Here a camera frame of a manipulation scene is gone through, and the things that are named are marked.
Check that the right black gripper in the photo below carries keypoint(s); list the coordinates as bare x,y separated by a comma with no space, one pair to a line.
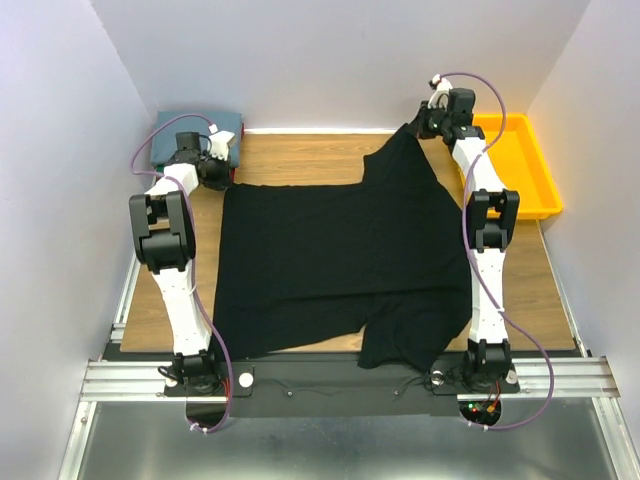
427,122

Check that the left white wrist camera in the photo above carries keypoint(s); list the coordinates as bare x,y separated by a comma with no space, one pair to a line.
220,142

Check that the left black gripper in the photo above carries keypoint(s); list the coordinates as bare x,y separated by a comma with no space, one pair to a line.
220,175

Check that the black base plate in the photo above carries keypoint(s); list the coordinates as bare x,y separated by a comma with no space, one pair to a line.
333,385

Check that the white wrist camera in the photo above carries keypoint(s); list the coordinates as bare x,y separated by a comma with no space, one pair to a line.
440,86
220,142

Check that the black t-shirt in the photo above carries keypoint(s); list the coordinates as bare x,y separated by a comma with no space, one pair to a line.
383,257

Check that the aluminium mounting rail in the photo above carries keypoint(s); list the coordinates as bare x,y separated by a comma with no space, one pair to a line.
575,377

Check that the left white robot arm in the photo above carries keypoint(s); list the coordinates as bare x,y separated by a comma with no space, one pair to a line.
165,242

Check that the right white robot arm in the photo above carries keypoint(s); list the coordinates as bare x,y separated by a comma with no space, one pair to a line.
489,218

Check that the folded grey-blue t-shirt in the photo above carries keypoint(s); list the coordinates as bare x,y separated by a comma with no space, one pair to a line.
164,144

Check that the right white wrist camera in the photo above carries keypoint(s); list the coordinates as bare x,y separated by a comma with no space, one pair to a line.
440,86

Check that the yellow plastic tray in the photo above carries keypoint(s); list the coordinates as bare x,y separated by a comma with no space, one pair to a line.
509,158

